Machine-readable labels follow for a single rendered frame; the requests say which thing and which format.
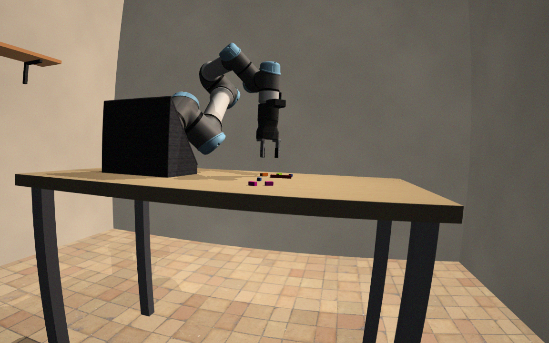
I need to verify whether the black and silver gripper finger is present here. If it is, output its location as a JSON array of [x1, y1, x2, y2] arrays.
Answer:
[[272, 140, 281, 158], [256, 139, 265, 158]]

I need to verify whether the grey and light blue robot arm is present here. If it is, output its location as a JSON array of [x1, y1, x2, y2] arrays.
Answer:
[[172, 43, 281, 155]]

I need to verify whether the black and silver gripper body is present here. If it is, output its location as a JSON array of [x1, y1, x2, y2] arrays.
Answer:
[[256, 91, 286, 140]]

